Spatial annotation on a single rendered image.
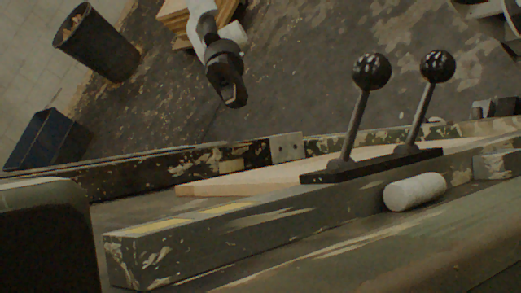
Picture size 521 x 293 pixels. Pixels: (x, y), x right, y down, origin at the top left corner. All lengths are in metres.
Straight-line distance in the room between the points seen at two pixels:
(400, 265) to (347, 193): 0.36
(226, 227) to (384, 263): 0.26
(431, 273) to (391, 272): 0.01
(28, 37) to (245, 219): 5.89
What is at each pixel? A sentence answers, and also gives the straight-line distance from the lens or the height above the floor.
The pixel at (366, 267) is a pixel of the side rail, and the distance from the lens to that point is 0.21.
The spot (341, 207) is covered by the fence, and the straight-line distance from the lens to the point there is 0.56.
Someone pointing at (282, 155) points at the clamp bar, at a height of 0.96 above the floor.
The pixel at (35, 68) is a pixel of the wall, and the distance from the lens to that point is 6.29.
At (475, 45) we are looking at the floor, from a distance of 2.84.
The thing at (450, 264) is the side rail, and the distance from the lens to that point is 0.22.
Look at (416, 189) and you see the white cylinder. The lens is 0.61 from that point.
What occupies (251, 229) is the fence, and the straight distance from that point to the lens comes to 0.48.
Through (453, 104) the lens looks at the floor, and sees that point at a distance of 2.67.
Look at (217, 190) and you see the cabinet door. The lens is 0.95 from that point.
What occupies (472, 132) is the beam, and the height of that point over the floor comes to 0.90.
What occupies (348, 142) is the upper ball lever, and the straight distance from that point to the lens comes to 0.59.
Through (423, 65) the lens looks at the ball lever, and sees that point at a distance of 0.66.
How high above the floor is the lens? 1.85
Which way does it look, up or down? 33 degrees down
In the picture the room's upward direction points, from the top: 52 degrees counter-clockwise
